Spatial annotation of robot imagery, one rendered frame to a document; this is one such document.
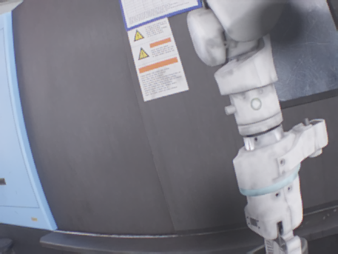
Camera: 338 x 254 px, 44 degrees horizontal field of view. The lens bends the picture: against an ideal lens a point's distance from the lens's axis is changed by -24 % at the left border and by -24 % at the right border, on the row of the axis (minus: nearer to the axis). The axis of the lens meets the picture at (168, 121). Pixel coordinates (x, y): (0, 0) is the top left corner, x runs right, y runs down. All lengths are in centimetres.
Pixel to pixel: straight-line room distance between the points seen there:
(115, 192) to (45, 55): 68
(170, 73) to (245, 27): 119
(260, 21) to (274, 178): 18
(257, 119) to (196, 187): 117
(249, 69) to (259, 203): 15
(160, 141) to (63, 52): 61
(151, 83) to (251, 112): 118
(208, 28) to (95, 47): 142
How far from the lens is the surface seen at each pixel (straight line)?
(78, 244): 206
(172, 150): 170
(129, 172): 190
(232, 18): 46
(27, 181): 238
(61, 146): 214
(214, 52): 52
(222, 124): 159
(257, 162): 54
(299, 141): 55
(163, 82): 167
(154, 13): 167
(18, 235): 278
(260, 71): 52
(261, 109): 53
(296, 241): 56
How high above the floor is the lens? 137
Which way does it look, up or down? 6 degrees down
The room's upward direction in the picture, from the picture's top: 17 degrees counter-clockwise
